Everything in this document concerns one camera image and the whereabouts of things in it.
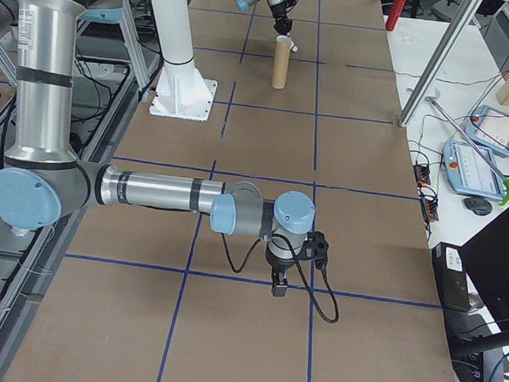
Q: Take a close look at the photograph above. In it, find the white badminton shuttlecock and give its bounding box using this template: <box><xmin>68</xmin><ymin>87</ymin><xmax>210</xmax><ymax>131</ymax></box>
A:
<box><xmin>275</xmin><ymin>33</ymin><xmax>301</xmax><ymax>53</ymax></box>

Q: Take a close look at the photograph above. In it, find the brown cardboard tube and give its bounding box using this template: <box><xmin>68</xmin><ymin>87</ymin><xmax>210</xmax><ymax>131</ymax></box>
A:
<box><xmin>270</xmin><ymin>34</ymin><xmax>293</xmax><ymax>91</ymax></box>

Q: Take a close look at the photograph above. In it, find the red cylinder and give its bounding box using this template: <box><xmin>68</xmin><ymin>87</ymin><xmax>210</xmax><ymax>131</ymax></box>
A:
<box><xmin>384</xmin><ymin>0</ymin><xmax>407</xmax><ymax>34</ymax></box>

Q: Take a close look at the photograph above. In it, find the white side table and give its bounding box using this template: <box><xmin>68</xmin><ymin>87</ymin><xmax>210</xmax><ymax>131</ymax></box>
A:
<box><xmin>356</xmin><ymin>14</ymin><xmax>509</xmax><ymax>382</ymax></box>

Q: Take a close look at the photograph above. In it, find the orange black connector box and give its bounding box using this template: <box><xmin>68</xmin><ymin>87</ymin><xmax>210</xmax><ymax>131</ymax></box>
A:
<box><xmin>417</xmin><ymin>192</ymin><xmax>442</xmax><ymax>223</ymax></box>
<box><xmin>411</xmin><ymin>161</ymin><xmax>434</xmax><ymax>186</ymax></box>

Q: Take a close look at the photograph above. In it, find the black box device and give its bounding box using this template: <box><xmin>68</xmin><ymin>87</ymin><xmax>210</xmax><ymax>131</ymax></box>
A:
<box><xmin>426</xmin><ymin>240</ymin><xmax>476</xmax><ymax>314</ymax></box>

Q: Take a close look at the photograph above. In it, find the black computer mouse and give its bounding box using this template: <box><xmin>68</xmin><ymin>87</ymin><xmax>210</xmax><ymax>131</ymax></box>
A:
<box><xmin>461</xmin><ymin>195</ymin><xmax>495</xmax><ymax>218</ymax></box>

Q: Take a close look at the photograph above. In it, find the blue teach pendant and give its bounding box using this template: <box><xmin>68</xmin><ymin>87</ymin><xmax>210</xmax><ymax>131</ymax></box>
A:
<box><xmin>438</xmin><ymin>139</ymin><xmax>509</xmax><ymax>202</ymax></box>
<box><xmin>461</xmin><ymin>103</ymin><xmax>509</xmax><ymax>158</ymax></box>

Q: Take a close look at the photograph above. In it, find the black monitor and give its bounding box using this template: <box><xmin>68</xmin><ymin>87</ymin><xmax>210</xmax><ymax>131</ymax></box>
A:
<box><xmin>453</xmin><ymin>198</ymin><xmax>509</xmax><ymax>337</ymax></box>

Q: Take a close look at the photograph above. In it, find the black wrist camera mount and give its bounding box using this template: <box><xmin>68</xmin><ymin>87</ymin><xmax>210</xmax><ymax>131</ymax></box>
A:
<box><xmin>295</xmin><ymin>230</ymin><xmax>332</xmax><ymax>268</ymax></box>

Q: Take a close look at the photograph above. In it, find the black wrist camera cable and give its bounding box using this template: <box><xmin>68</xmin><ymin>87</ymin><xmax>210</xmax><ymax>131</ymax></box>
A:
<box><xmin>214</xmin><ymin>230</ymin><xmax>346</xmax><ymax>325</ymax></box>

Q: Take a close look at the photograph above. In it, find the aluminium frame post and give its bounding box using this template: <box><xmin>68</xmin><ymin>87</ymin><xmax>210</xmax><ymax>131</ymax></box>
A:
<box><xmin>397</xmin><ymin>0</ymin><xmax>486</xmax><ymax>134</ymax></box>

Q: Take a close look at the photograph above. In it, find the thin black cable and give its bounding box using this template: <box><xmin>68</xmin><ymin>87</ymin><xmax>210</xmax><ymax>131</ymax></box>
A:
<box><xmin>391</xmin><ymin>63</ymin><xmax>509</xmax><ymax>90</ymax></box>

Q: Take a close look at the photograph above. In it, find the metal grabber stick green handle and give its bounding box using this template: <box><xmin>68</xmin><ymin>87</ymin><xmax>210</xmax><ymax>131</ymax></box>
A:
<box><xmin>417</xmin><ymin>94</ymin><xmax>509</xmax><ymax>208</ymax></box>

